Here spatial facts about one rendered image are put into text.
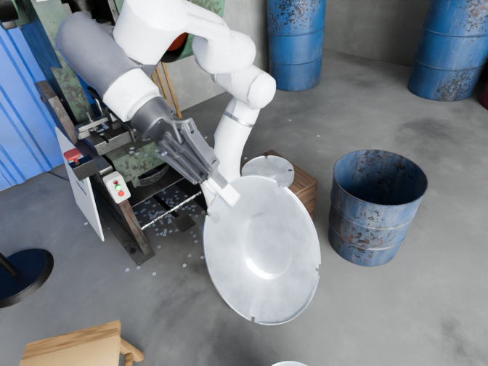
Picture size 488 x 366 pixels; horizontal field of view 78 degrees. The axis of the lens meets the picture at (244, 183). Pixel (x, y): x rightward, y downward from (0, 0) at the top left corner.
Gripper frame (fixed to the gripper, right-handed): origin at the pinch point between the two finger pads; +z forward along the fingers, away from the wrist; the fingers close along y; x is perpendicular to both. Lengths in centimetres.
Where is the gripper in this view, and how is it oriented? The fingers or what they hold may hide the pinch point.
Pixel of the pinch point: (221, 189)
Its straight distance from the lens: 57.7
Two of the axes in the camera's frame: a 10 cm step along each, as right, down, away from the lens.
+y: 5.5, -3.5, -7.6
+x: 4.9, -6.0, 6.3
